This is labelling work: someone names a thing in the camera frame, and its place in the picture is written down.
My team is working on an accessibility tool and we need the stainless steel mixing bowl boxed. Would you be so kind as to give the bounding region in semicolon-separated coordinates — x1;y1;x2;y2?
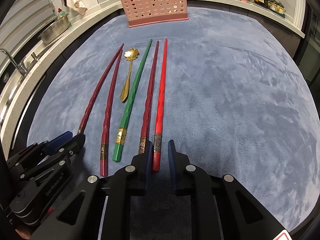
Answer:
38;14;69;44

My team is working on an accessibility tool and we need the blue-grey fleece mat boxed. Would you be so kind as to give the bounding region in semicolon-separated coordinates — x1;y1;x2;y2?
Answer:
28;8;319;239

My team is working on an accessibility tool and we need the chrome sink faucet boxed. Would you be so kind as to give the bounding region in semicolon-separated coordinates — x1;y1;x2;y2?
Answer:
0;48;40;77

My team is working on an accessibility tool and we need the stainless steel sink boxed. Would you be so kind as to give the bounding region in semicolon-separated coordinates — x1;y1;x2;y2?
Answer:
1;43;52;100

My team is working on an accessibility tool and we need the dark red chopstick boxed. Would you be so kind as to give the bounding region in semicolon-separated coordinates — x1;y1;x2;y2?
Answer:
78;43;124;133
138;41;159;154
100;49;123;177

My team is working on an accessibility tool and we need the green seasoning jar rack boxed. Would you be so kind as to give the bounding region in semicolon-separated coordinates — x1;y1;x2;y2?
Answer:
268;0;286;17

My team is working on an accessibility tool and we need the gold flower spoon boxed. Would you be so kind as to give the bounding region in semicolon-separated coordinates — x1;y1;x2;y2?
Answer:
120;48;139;102

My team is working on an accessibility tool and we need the pink plastic utensil basket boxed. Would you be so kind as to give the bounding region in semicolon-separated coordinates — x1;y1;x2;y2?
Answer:
120;0;189;28

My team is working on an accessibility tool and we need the white hanging dish towel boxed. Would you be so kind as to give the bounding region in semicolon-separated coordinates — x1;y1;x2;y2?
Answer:
66;0;87;15

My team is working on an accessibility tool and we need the bright red chopstick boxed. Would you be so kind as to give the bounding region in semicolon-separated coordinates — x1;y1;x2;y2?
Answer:
152;39;168;172

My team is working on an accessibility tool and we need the green chopstick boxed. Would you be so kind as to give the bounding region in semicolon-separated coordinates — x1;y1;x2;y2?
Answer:
112;39;152;163

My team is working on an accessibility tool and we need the green dish soap bottle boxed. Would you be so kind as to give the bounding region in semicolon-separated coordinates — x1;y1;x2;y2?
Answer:
57;8;68;19

